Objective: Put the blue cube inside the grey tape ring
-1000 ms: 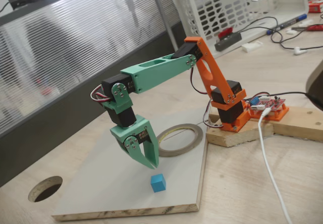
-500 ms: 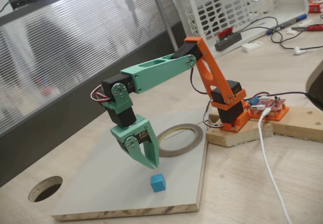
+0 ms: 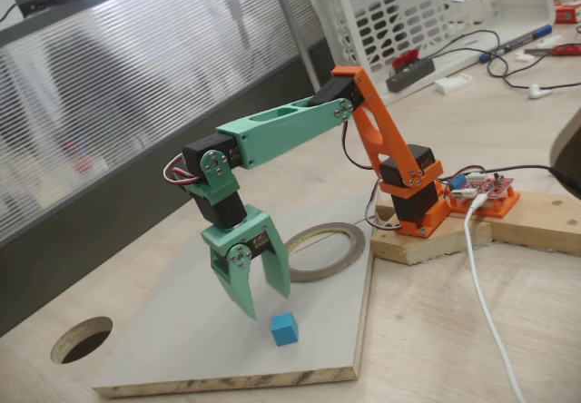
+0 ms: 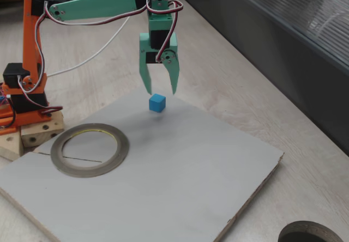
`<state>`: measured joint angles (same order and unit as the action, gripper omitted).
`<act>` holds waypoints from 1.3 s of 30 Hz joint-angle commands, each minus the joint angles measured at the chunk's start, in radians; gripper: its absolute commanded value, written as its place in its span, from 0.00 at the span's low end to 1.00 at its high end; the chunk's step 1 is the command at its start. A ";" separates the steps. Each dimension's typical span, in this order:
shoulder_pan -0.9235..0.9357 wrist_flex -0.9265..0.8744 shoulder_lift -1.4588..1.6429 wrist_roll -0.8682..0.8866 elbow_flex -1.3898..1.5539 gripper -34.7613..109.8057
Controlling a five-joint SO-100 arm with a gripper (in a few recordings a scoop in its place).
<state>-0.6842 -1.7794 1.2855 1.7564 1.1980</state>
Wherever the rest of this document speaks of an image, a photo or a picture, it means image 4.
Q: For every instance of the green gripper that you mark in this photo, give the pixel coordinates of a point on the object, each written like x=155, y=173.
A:
x=144, y=46

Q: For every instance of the grey plywood board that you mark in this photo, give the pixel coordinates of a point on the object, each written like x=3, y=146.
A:
x=177, y=171

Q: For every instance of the frosted desk partition panel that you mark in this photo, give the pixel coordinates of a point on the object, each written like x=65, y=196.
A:
x=300, y=62

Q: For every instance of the red controller circuit board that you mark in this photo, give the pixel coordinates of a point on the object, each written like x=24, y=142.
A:
x=2, y=100

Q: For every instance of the angled wooden base block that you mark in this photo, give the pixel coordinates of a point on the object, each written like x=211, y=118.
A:
x=41, y=133

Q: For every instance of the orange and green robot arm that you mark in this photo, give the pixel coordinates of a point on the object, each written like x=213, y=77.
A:
x=95, y=2

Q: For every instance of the orange controller board mount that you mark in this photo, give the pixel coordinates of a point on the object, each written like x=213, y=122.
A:
x=6, y=131

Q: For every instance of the blue cube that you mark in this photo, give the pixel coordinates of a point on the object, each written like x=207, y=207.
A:
x=157, y=104

